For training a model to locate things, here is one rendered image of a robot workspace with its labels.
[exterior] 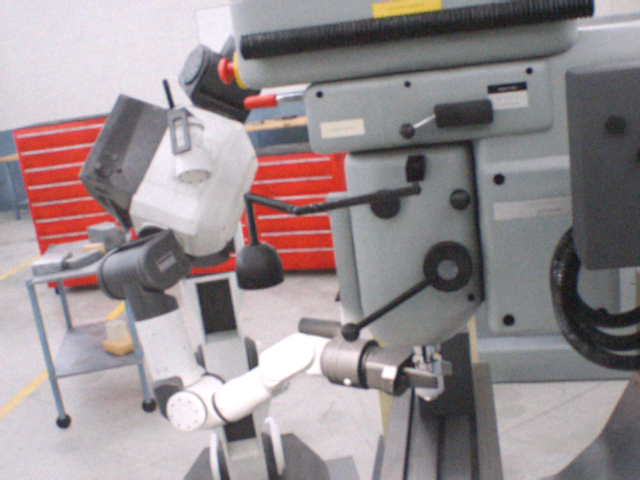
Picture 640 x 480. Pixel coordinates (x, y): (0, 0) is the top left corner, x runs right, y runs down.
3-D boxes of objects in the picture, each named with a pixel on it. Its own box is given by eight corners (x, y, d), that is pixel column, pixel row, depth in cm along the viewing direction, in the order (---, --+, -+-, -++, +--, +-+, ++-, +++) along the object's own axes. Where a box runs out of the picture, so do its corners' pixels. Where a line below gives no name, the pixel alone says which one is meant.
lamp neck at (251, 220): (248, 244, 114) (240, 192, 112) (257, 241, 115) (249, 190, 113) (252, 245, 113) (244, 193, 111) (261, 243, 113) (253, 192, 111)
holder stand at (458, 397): (419, 418, 163) (410, 332, 158) (412, 375, 184) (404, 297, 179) (475, 412, 162) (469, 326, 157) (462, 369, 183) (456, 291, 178)
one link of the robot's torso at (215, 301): (200, 390, 203) (170, 218, 195) (265, 379, 205) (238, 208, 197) (198, 410, 188) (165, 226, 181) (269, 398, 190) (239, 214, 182)
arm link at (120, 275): (117, 326, 148) (96, 259, 147) (150, 313, 155) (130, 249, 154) (155, 319, 141) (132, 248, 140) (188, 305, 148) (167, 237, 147)
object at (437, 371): (414, 385, 129) (411, 358, 128) (442, 382, 128) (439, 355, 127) (416, 398, 124) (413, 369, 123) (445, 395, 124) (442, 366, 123)
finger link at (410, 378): (439, 390, 122) (405, 385, 126) (438, 372, 122) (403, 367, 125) (435, 394, 121) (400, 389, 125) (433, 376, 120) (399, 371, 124)
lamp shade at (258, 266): (230, 283, 117) (223, 244, 115) (272, 271, 120) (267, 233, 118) (248, 294, 111) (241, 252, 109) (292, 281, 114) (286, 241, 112)
